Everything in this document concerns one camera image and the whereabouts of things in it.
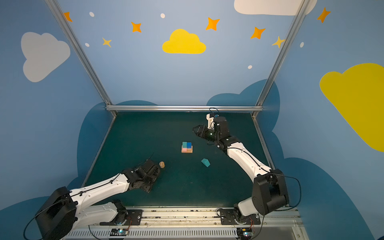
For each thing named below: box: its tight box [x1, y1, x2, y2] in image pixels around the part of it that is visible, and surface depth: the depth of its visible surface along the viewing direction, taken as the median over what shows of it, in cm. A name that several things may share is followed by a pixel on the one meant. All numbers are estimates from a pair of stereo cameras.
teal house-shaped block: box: [201, 158, 211, 168], surface depth 95 cm
